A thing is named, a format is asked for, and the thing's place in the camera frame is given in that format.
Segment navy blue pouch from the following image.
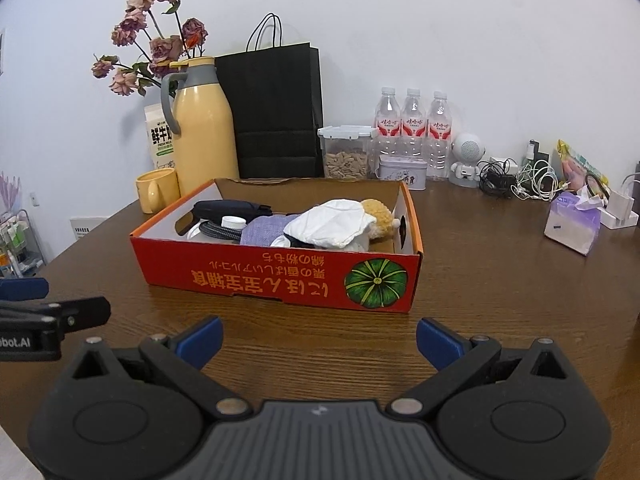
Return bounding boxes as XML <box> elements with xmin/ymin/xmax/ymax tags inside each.
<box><xmin>192</xmin><ymin>200</ymin><xmax>274</xmax><ymax>224</ymax></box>

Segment white milk carton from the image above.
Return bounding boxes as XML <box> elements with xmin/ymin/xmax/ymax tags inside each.
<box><xmin>144</xmin><ymin>103</ymin><xmax>176</xmax><ymax>171</ymax></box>

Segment clear container of seeds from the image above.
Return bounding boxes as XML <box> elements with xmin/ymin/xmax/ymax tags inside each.
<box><xmin>318</xmin><ymin>125</ymin><xmax>379</xmax><ymax>179</ymax></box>

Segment white yellow plush sheep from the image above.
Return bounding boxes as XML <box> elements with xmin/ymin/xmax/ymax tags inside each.
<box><xmin>360</xmin><ymin>199</ymin><xmax>402</xmax><ymax>239</ymax></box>

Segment yellow mug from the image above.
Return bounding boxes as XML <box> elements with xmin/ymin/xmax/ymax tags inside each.
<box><xmin>136</xmin><ymin>167</ymin><xmax>181</xmax><ymax>214</ymax></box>

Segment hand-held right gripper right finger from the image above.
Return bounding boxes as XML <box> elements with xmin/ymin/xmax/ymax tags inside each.
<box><xmin>386</xmin><ymin>317</ymin><xmax>571</xmax><ymax>417</ymax></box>

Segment braided cable coil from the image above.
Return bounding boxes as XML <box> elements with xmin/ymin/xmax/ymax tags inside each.
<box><xmin>200</xmin><ymin>224</ymin><xmax>246</xmax><ymax>245</ymax></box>

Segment red cardboard box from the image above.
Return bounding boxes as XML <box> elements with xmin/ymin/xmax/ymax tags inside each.
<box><xmin>130</xmin><ymin>177</ymin><xmax>425</xmax><ymax>313</ymax></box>

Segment dried pink flowers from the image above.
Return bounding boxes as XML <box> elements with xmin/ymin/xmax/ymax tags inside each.
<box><xmin>91</xmin><ymin>0</ymin><xmax>208</xmax><ymax>98</ymax></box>

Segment white cloth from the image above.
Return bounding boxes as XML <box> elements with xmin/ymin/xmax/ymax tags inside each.
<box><xmin>283</xmin><ymin>199</ymin><xmax>376</xmax><ymax>250</ymax></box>

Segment clear water bottle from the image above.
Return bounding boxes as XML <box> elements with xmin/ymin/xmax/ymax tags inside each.
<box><xmin>375</xmin><ymin>87</ymin><xmax>404</xmax><ymax>161</ymax></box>
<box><xmin>401</xmin><ymin>88</ymin><xmax>427</xmax><ymax>161</ymax></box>
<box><xmin>426</xmin><ymin>91</ymin><xmax>453</xmax><ymax>181</ymax></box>

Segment white printed carton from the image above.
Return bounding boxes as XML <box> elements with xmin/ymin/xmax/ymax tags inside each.
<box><xmin>70</xmin><ymin>216</ymin><xmax>108</xmax><ymax>239</ymax></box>

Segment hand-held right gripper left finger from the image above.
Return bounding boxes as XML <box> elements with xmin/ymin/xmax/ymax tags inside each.
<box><xmin>71</xmin><ymin>316</ymin><xmax>251</xmax><ymax>417</ymax></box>

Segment purple tissue pack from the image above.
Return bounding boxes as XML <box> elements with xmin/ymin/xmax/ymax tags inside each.
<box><xmin>544</xmin><ymin>191</ymin><xmax>601</xmax><ymax>256</ymax></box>

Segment yellow thermos jug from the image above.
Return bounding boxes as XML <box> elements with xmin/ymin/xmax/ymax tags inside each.
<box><xmin>160</xmin><ymin>56</ymin><xmax>240</xmax><ymax>196</ymax></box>

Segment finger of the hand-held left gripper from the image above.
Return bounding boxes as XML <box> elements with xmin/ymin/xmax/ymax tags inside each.
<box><xmin>0</xmin><ymin>296</ymin><xmax>112</xmax><ymax>334</ymax></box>
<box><xmin>0</xmin><ymin>277</ymin><xmax>50</xmax><ymax>301</ymax></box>

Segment pale purple tin box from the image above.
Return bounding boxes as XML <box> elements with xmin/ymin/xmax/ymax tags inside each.
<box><xmin>378</xmin><ymin>155</ymin><xmax>429</xmax><ymax>192</ymax></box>

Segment wire storage rack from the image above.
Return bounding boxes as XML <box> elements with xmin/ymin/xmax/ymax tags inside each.
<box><xmin>0</xmin><ymin>210</ymin><xmax>47</xmax><ymax>279</ymax></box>

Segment white charger dock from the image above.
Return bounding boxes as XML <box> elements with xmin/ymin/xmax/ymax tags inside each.
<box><xmin>597</xmin><ymin>187</ymin><xmax>640</xmax><ymax>229</ymax></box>

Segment purple wall decal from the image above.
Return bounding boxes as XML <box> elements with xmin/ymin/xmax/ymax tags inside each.
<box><xmin>0</xmin><ymin>170</ymin><xmax>22</xmax><ymax>211</ymax></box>

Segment colourful snack packets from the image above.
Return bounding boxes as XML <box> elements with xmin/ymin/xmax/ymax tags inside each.
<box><xmin>556</xmin><ymin>140</ymin><xmax>611</xmax><ymax>197</ymax></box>

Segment purple knit cloth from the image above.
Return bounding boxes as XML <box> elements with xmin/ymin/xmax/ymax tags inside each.
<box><xmin>240</xmin><ymin>215</ymin><xmax>302</xmax><ymax>247</ymax></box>

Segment tangle of charger cables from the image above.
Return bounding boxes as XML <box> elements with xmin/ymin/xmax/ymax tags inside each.
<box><xmin>479</xmin><ymin>157</ymin><xmax>558</xmax><ymax>202</ymax></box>

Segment white robot speaker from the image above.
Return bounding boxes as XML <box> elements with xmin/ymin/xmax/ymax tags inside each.
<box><xmin>448</xmin><ymin>132</ymin><xmax>489</xmax><ymax>187</ymax></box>

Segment black paper bag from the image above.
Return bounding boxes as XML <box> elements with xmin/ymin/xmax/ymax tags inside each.
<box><xmin>215</xmin><ymin>12</ymin><xmax>325</xmax><ymax>179</ymax></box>

